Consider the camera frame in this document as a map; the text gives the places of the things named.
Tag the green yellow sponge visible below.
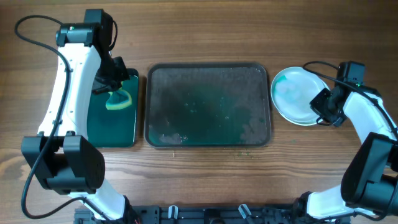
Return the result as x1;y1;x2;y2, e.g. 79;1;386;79
105;88;132;110

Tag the pale blue rimmed plate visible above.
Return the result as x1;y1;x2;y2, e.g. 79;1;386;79
270;66;326;123

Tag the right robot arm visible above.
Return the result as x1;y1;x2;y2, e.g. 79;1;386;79
305;61;397;222

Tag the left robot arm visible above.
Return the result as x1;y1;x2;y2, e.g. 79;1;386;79
21;9;139;223

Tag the small dark green tray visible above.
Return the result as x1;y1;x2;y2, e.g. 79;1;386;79
87;68;139;147

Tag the large dark tray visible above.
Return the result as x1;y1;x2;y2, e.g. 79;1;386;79
144;62;272;148

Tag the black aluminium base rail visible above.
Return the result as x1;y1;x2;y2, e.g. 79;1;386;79
73;205;351;224

